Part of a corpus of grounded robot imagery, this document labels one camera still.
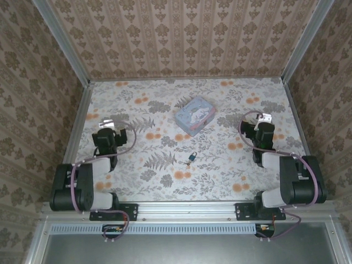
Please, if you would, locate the pastel cartoon tin box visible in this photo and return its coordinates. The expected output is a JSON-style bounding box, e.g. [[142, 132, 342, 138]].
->
[[174, 95, 217, 138]]

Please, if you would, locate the floral table cover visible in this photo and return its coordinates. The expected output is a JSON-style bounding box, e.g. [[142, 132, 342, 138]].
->
[[65, 78, 321, 201]]

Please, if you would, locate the black connector board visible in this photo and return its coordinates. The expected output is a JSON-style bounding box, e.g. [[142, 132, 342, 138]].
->
[[255, 223, 276, 238], [102, 224, 125, 239]]

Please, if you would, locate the grey metal sheet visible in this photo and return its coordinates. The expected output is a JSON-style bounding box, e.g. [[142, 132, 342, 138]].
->
[[41, 222, 343, 264]]

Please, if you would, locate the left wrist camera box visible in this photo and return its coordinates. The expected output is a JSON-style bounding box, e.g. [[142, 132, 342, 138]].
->
[[98, 118, 117, 130]]

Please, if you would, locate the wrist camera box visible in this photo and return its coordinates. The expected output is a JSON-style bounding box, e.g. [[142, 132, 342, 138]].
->
[[98, 118, 117, 130], [255, 112, 273, 130]]

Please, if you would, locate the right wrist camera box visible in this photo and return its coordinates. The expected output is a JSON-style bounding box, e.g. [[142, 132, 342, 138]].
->
[[255, 112, 273, 130]]

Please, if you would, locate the aluminium side rail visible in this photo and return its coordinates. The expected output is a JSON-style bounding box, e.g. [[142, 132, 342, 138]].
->
[[282, 79, 328, 200], [51, 82, 95, 201]]

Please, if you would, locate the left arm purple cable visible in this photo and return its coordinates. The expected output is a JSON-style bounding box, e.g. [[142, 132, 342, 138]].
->
[[70, 120, 138, 243]]

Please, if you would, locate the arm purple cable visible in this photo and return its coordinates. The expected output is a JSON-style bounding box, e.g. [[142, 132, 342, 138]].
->
[[70, 120, 138, 243], [238, 110, 321, 243]]

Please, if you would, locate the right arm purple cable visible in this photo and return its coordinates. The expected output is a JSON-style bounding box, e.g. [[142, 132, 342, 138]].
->
[[238, 110, 321, 243]]

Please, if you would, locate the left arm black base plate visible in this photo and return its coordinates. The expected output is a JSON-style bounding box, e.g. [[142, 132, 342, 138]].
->
[[90, 202, 138, 222]]

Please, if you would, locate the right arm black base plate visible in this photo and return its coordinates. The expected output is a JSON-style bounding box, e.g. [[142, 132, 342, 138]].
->
[[235, 202, 287, 222]]

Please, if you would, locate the aluminium mounting rail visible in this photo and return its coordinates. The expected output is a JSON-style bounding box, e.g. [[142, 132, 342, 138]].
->
[[40, 200, 337, 221]]

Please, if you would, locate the aluminium frame post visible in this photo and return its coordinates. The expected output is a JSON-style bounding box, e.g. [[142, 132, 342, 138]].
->
[[281, 0, 336, 84], [32, 0, 92, 86]]

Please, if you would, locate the slotted white cable duct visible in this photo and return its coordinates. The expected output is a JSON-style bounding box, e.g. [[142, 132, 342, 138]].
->
[[50, 222, 276, 235]]

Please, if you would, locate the aluminium outer frame bar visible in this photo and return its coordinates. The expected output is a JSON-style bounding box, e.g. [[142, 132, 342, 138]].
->
[[24, 217, 53, 264], [326, 217, 352, 264]]

